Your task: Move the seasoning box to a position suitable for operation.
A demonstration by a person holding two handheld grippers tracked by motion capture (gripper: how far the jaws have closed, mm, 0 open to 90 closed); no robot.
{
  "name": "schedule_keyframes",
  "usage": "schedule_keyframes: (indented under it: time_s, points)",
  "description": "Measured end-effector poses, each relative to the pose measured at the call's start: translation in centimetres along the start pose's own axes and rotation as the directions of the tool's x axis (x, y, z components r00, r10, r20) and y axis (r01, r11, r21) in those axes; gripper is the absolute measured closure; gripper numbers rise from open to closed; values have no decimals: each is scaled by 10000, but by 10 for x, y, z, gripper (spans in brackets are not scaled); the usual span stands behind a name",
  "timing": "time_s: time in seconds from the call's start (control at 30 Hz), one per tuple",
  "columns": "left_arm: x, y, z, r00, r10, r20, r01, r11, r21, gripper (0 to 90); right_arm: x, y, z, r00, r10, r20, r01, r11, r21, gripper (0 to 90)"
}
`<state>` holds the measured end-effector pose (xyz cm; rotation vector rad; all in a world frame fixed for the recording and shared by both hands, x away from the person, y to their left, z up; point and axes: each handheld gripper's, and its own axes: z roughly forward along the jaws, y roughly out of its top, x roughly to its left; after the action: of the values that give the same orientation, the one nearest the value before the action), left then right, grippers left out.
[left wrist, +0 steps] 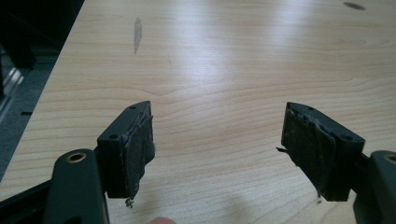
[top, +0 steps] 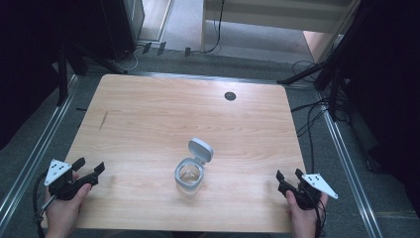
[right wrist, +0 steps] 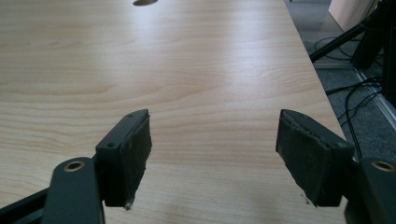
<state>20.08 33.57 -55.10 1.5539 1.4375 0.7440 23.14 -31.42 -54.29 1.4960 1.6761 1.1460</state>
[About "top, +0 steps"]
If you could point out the person's right hand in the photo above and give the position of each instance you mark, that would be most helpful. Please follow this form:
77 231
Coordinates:
304 218

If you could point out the dark cabinet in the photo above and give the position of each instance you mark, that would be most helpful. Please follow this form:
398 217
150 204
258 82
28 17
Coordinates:
120 26

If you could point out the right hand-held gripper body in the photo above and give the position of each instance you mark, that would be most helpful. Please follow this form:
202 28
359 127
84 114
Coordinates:
310 191

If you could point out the clear jar with grey lid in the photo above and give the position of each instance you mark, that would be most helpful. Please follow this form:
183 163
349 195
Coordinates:
193 165

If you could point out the round grey table grommet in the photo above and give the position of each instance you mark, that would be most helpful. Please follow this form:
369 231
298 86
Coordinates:
230 96

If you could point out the aluminium floor rail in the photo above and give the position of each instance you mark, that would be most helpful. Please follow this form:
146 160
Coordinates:
34 150
348 162

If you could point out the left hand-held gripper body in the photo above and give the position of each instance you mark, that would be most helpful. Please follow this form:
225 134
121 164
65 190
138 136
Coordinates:
61 183

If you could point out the person's left hand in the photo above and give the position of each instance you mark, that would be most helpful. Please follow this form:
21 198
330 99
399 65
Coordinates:
64 212

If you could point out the black tripod stand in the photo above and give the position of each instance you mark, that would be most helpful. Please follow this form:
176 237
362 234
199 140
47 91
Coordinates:
325 71
71 64

